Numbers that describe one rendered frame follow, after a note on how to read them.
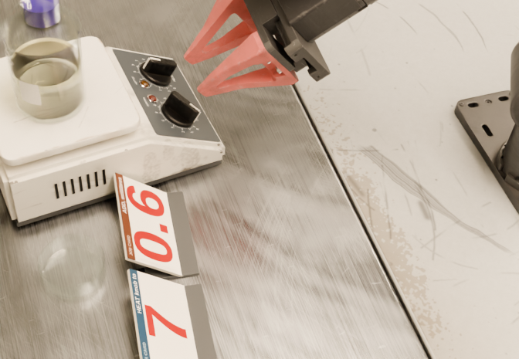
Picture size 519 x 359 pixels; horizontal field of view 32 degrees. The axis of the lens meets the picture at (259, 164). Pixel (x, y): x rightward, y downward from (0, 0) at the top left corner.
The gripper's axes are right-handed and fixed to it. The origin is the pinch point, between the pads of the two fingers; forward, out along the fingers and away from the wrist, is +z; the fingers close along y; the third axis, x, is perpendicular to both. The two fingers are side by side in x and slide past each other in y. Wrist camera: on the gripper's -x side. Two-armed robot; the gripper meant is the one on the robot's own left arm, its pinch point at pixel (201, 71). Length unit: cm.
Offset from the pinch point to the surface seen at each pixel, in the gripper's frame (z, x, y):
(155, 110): 6.5, 3.3, -1.5
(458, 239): -10.0, 19.1, 17.2
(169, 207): 9.9, 6.4, 6.0
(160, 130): 6.5, 2.4, 1.2
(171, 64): 4.5, 5.7, -6.7
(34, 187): 16.2, -3.8, 3.3
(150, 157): 8.3, 2.8, 2.8
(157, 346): 11.6, -0.8, 19.8
